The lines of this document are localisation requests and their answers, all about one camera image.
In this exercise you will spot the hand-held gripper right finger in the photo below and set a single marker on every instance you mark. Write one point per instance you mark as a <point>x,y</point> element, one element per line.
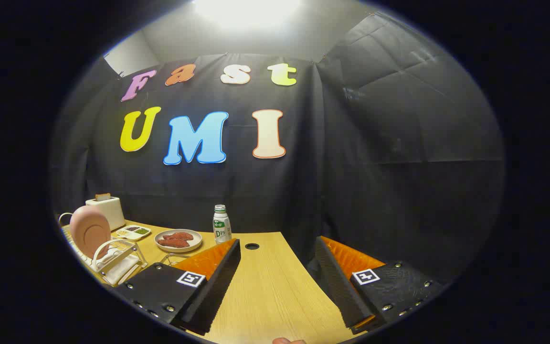
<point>337,286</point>

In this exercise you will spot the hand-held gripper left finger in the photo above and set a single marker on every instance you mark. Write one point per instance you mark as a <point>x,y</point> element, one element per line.
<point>217,291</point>

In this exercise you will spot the white dish rack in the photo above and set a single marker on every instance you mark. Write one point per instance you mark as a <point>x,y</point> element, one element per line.
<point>122,272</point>

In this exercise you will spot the pink plate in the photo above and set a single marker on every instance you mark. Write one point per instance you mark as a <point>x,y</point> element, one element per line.
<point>89,231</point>

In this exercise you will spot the beige round meat plate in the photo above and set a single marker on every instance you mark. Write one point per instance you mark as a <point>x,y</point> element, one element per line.
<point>179,249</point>

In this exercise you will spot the white green label bottle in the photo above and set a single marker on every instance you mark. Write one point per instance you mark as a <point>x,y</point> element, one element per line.
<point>221,229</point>

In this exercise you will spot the raw red meat piece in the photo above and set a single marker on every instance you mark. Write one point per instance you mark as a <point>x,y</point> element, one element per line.
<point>179,235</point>
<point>174,242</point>

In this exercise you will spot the white divided bean tray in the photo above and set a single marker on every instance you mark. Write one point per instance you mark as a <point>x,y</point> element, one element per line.
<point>134,233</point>

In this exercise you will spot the white toaster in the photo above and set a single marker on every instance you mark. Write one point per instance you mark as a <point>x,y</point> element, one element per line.
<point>112,210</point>

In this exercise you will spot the black backdrop cloth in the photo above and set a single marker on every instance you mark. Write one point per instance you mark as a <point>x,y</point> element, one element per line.
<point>375,143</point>

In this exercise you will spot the toast slice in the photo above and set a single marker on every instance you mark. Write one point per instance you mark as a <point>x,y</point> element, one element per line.
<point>102,196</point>

